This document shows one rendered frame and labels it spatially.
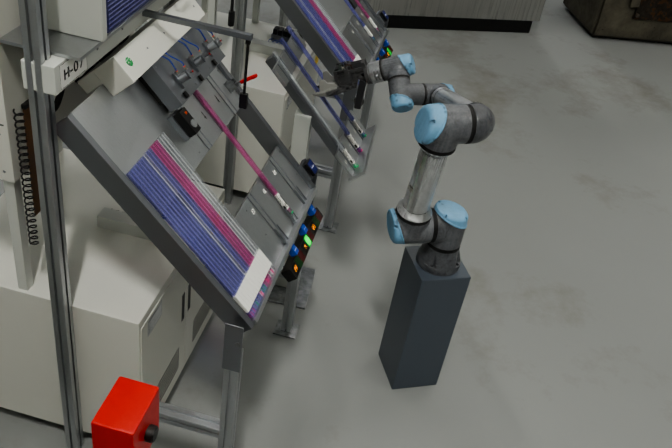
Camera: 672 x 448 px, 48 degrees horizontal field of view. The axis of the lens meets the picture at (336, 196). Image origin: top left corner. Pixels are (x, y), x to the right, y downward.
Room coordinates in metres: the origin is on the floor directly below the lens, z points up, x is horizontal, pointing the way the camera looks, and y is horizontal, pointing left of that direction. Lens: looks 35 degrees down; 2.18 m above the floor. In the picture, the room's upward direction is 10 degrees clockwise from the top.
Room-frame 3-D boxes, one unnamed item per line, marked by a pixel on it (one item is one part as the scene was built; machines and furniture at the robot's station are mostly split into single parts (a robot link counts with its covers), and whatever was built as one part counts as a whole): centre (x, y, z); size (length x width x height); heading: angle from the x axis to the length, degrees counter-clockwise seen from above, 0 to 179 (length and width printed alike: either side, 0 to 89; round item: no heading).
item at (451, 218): (2.02, -0.38, 0.72); 0.13 x 0.12 x 0.14; 108
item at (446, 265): (2.03, -0.38, 0.60); 0.15 x 0.15 x 0.10
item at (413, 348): (2.03, -0.38, 0.27); 0.18 x 0.18 x 0.55; 20
